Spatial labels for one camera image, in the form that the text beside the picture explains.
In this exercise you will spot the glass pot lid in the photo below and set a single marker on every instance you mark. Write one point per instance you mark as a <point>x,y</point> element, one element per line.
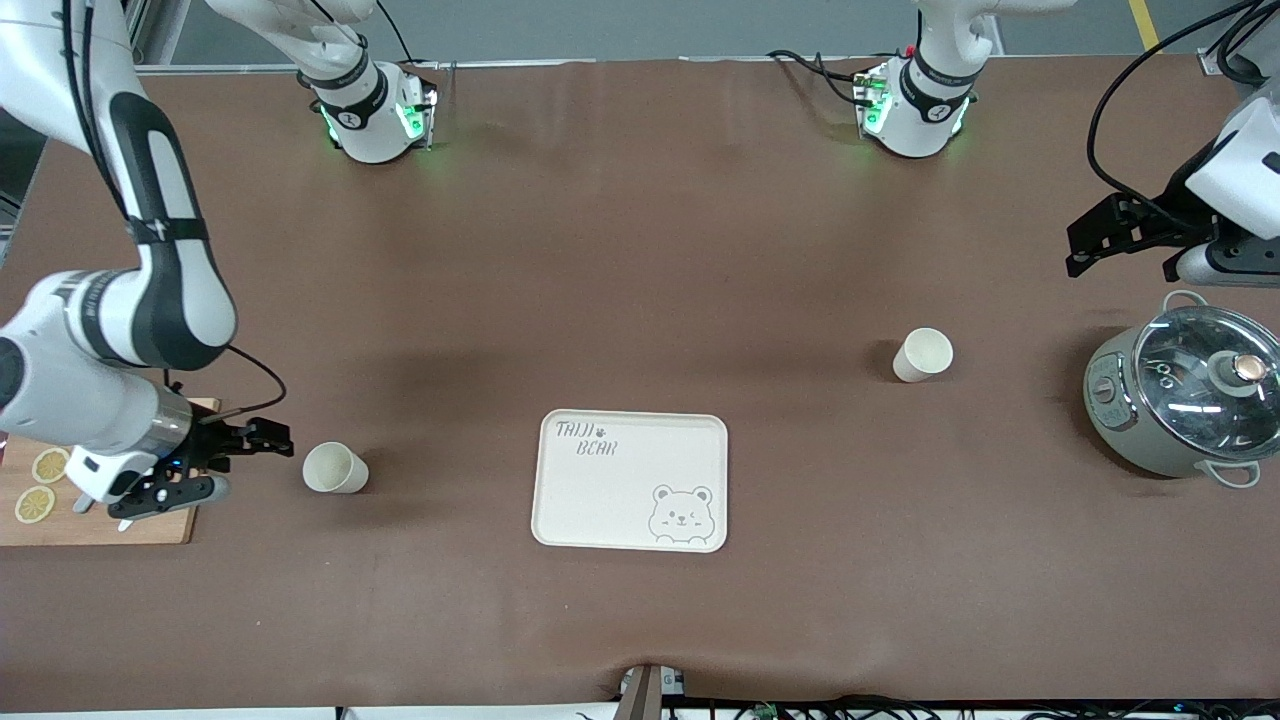
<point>1190,400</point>

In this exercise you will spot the brown table cover mat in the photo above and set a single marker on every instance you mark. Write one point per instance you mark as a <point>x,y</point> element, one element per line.
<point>640,250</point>

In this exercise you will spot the lemon slice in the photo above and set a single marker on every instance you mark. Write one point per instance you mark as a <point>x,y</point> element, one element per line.
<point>48,466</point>
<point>35,505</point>

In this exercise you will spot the aluminium frame profile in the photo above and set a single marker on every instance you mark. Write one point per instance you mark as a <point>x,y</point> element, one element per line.
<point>148,30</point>
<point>1212,62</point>

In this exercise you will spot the grey-green cooking pot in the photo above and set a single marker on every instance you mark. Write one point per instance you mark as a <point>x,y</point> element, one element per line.
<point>1115,420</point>

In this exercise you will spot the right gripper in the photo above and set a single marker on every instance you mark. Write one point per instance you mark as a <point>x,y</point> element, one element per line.
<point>213,443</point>

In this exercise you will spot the bamboo cutting board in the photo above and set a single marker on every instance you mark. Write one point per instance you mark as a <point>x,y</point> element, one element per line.
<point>60,532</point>

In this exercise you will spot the camera mount post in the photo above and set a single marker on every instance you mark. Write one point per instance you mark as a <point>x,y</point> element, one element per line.
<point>645,695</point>

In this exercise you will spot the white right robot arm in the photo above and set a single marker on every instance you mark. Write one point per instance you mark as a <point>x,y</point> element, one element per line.
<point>50,60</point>

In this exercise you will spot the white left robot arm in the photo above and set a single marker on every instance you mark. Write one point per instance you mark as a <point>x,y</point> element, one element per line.
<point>915,100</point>

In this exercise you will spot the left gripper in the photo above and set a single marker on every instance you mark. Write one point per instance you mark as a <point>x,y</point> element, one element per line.
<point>1166,224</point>

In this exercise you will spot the cream tray with bear print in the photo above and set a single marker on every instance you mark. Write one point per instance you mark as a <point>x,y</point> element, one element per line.
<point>620,500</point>

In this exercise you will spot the white plastic cup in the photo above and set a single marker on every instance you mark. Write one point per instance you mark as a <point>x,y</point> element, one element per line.
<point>335,470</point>
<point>920,358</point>

